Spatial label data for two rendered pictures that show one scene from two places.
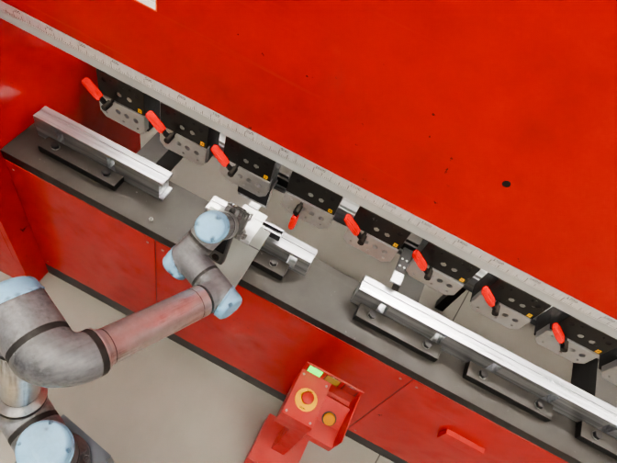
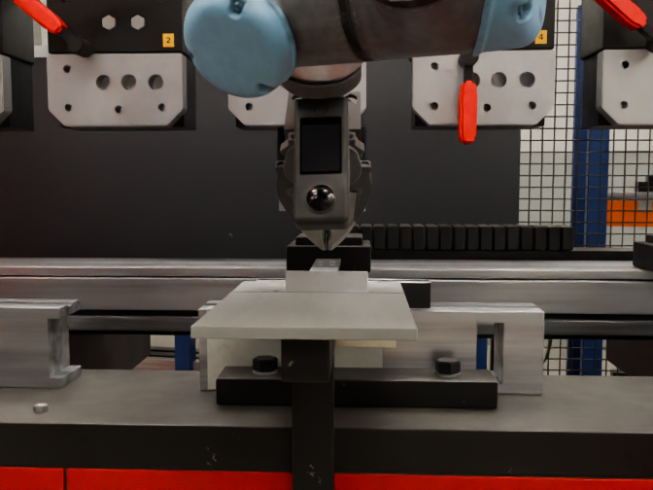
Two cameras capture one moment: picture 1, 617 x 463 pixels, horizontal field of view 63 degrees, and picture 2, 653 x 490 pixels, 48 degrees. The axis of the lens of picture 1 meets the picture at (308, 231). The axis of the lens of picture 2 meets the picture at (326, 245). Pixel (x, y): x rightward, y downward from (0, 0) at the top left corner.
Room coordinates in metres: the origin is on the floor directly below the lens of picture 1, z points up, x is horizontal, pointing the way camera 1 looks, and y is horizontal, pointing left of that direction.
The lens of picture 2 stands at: (0.08, 0.23, 1.12)
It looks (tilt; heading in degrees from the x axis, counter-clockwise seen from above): 5 degrees down; 357
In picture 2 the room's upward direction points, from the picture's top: straight up
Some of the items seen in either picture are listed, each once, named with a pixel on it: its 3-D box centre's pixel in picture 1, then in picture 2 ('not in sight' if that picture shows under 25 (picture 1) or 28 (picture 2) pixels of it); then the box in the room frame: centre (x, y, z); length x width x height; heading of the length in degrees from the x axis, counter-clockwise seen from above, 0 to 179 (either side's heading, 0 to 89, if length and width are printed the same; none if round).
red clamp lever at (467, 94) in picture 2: (296, 216); (466, 97); (0.85, 0.05, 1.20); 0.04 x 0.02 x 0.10; 175
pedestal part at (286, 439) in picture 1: (294, 431); not in sight; (0.53, -0.25, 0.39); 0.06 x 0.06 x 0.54; 84
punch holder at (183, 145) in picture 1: (191, 128); (125, 55); (0.95, 0.42, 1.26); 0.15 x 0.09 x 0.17; 85
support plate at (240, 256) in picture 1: (225, 249); (314, 305); (0.78, 0.21, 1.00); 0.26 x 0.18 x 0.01; 175
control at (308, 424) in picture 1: (318, 406); not in sight; (0.53, -0.25, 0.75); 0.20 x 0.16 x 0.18; 84
